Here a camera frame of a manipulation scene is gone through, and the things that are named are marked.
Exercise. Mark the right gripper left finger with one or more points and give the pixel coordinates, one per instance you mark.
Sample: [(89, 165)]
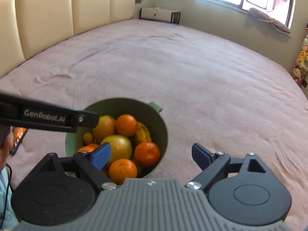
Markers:
[(59, 190)]

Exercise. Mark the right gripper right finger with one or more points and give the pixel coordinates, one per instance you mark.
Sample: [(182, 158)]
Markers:
[(242, 190)]

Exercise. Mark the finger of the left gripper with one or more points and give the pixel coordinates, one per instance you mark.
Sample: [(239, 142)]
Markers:
[(33, 114)]

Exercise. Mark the orange mandarin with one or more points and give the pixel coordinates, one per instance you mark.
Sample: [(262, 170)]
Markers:
[(122, 169), (126, 125)]

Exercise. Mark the wrinkled mandarin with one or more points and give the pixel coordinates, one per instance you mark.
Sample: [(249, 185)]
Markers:
[(147, 154)]

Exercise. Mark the green colander bowl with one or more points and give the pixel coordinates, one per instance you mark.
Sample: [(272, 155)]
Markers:
[(148, 114)]

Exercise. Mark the left hand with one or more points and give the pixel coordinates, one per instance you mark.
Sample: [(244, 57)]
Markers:
[(5, 149)]

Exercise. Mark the orange in bowl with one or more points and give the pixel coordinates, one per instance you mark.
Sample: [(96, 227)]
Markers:
[(89, 148)]

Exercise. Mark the small brown fruit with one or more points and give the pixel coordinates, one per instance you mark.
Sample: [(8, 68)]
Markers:
[(88, 138)]

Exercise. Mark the yellow-green apple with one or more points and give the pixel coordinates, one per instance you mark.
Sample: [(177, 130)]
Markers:
[(121, 148)]

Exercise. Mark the red-green apple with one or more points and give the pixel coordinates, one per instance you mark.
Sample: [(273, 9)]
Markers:
[(105, 127)]

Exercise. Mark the cream padded headboard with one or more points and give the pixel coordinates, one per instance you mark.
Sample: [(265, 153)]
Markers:
[(31, 26)]

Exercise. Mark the ripe spotted banana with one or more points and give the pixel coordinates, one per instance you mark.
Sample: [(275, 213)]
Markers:
[(142, 134)]

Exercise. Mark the plush toy organizer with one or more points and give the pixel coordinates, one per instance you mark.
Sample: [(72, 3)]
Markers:
[(299, 71)]

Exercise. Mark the grey cushion on windowsill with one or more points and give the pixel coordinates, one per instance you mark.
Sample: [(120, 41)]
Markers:
[(261, 16)]

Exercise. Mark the white bedside cabinet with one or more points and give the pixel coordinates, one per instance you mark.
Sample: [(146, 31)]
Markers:
[(159, 14)]

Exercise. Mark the wall switch panel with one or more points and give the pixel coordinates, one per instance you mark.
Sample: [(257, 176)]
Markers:
[(139, 1)]

